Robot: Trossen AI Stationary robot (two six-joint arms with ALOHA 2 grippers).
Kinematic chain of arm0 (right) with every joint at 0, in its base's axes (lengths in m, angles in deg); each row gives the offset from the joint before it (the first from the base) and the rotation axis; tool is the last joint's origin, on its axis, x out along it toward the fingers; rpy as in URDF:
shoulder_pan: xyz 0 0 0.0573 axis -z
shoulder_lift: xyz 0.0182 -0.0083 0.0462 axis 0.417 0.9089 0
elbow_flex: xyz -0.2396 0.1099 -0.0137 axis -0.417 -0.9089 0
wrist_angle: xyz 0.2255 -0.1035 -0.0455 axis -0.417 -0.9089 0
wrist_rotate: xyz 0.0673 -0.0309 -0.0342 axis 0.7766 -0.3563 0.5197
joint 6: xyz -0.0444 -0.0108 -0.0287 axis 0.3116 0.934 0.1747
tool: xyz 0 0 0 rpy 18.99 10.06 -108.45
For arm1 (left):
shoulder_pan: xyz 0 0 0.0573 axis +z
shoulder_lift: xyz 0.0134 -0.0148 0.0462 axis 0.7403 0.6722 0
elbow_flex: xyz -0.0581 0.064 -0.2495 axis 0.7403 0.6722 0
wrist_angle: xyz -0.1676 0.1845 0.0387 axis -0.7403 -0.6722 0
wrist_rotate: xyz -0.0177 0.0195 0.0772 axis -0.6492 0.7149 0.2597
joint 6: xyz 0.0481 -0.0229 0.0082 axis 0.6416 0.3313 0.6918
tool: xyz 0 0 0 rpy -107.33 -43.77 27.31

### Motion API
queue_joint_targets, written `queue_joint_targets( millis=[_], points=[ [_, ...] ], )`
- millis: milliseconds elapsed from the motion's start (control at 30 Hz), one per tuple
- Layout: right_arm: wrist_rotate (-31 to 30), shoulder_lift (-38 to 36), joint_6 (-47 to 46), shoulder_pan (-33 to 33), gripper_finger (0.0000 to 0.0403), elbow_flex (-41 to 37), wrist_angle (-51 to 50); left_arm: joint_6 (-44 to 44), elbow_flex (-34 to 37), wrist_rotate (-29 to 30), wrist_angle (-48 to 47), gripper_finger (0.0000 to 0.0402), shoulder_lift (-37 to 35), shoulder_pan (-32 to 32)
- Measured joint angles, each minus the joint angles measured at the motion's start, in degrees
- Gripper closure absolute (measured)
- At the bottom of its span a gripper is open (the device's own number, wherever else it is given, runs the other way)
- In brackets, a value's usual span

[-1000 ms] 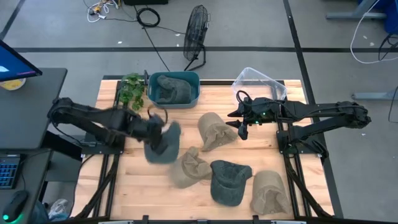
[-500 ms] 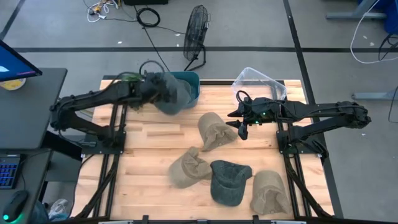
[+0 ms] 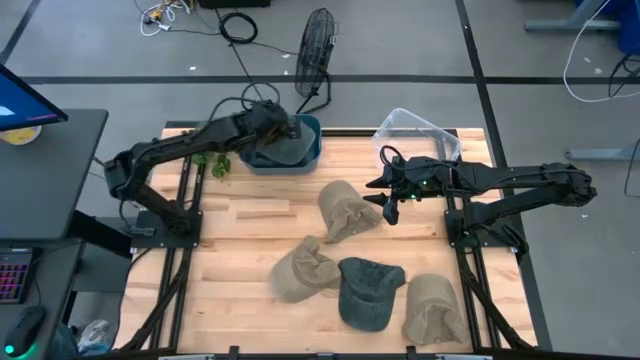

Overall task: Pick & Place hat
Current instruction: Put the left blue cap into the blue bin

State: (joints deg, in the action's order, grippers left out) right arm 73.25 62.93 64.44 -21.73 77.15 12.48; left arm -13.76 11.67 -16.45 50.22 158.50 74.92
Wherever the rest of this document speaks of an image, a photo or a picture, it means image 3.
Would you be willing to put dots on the black box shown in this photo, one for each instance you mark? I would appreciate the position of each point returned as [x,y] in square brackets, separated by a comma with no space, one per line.
[235,3]

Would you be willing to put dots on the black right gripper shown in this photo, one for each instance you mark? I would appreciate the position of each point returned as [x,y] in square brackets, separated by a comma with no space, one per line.
[415,175]

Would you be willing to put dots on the green leafy plant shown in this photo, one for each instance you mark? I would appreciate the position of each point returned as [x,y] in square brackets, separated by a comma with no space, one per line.
[220,166]

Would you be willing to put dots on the clear plastic bin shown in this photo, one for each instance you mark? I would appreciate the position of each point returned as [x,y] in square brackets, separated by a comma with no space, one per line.
[415,130]

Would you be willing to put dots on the dark blue bag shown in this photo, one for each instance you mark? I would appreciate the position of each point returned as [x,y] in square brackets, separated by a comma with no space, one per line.
[64,345]

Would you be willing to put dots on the computer monitor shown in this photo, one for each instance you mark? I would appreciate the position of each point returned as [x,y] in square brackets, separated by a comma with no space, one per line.
[20,102]

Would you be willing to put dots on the backlit keyboard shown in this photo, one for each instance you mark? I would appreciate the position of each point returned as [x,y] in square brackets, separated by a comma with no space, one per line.
[14,275]

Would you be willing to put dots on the tan cap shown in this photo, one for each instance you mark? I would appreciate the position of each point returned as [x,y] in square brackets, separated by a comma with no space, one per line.
[432,310]
[302,272]
[345,210]

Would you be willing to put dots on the grey table bracket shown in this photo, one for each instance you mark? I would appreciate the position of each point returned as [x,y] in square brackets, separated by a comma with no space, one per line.
[462,357]
[187,357]

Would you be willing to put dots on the white plastic bag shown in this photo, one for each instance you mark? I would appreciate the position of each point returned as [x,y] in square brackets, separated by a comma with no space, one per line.
[95,336]

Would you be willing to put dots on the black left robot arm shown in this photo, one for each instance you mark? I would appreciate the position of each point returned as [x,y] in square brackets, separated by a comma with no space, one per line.
[165,147]

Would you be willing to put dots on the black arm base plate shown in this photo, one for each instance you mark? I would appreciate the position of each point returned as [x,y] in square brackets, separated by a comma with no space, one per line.
[150,237]
[457,235]

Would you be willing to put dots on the grey desk foot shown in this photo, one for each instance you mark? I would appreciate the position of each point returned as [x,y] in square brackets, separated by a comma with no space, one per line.
[600,153]
[570,24]

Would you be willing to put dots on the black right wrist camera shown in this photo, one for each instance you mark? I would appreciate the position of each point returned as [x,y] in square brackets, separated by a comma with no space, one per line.
[391,210]

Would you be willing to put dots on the blue object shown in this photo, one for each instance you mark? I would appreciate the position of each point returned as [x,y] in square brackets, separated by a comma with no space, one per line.
[630,25]

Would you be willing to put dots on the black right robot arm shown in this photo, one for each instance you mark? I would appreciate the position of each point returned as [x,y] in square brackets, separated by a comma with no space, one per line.
[525,177]

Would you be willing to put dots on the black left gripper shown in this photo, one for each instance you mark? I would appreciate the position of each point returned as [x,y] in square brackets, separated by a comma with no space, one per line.
[265,122]

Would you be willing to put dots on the black lower desk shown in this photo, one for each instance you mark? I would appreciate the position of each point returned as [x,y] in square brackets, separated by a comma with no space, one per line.
[52,280]

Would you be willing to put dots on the black computer mouse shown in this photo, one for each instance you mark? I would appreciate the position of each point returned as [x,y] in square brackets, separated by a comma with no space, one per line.
[24,330]

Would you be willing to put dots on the yellow round disc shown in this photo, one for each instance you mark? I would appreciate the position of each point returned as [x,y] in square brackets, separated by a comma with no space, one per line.
[20,135]

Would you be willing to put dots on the black desk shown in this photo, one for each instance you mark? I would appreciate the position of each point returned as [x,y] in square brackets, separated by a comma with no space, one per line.
[45,185]
[52,280]

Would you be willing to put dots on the blue plastic bin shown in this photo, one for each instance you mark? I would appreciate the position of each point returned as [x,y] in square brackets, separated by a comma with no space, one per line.
[312,160]

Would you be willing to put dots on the black desk top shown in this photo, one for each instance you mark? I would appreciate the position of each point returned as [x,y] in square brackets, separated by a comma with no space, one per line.
[45,185]

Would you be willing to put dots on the dark grey cap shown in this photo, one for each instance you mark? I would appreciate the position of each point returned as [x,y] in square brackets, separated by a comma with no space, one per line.
[367,295]
[287,150]

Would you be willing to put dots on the black floor fan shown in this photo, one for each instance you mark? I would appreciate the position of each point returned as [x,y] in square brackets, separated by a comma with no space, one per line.
[314,52]

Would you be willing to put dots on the black aluminium table frame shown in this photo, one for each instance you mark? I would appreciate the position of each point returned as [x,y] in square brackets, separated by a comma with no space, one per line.
[350,132]

